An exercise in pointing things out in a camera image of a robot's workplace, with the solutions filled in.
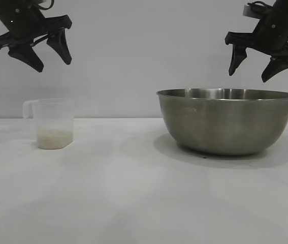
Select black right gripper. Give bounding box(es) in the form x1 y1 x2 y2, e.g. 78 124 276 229
225 0 288 83

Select stainless steel mixing bowl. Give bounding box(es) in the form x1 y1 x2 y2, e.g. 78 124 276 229
155 88 288 156

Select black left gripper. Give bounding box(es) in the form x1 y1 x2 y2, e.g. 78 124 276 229
0 0 73 73

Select clear plastic measuring cup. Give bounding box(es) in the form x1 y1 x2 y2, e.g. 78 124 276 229
22 98 75 150

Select white rice grains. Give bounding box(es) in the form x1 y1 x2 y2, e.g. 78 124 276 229
37 128 73 150

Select white tablecloth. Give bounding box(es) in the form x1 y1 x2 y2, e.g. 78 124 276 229
0 117 288 244

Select black left wrist camera cable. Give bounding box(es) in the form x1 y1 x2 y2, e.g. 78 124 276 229
40 0 55 11

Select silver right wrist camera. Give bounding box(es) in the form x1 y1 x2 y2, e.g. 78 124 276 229
242 4 263 19

